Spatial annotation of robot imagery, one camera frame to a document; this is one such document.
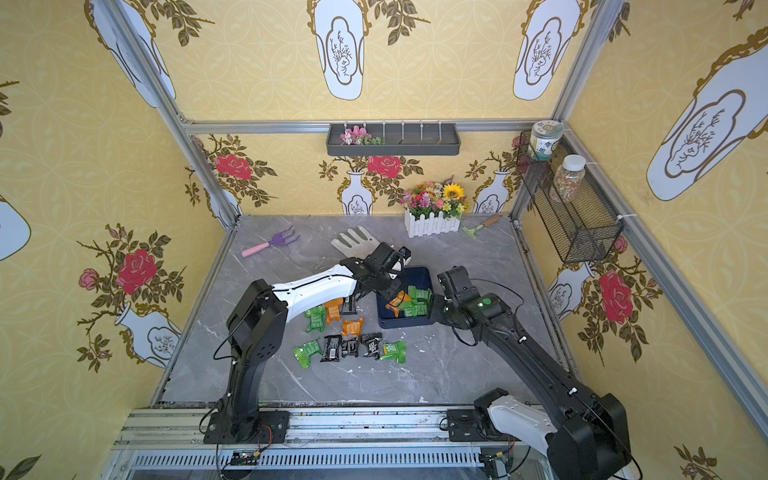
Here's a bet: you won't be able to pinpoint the orange cookie packet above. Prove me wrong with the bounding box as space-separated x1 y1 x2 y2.
385 291 411 318
323 298 345 325
342 317 364 337

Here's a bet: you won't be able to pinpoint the green cookie packet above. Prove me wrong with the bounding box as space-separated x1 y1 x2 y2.
304 305 326 333
379 341 407 364
401 286 433 318
292 340 322 370

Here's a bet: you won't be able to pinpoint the dark blue storage box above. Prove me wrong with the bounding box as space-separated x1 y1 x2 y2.
376 267 434 329

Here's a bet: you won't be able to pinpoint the checkered black cookie packet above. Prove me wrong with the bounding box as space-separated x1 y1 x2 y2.
360 332 383 360

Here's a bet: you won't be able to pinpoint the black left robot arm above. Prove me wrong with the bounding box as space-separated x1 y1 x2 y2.
203 242 411 445

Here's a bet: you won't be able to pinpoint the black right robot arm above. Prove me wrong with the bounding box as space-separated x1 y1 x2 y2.
436 266 633 479

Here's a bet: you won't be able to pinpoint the white fabric garden glove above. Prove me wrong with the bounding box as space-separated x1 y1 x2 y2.
330 226 380 259

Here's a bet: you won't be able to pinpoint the white fence flower pot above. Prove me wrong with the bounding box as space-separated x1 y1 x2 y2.
399 181 468 238

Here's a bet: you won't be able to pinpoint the green garden trowel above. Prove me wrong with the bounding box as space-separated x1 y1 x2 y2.
462 215 502 240

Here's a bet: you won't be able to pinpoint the pink purple garden rake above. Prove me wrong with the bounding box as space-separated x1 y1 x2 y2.
241 227 300 258

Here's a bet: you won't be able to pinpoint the pink artificial flowers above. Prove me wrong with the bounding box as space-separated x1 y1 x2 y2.
339 125 383 145

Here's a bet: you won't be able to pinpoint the small circuit board right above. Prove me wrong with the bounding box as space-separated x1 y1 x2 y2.
481 454 509 480

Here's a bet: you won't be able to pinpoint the small circuit board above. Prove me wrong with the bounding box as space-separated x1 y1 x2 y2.
481 454 509 480
229 450 262 467

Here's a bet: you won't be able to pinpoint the white lid labelled jar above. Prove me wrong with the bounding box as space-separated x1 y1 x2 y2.
528 120 564 161

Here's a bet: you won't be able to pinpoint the small circuit board left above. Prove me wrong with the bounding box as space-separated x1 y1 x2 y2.
229 450 262 467

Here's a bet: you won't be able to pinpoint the grey wall shelf tray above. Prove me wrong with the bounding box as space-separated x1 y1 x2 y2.
326 121 462 157

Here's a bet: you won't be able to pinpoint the black wire mesh basket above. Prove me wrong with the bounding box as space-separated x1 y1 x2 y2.
510 131 624 263

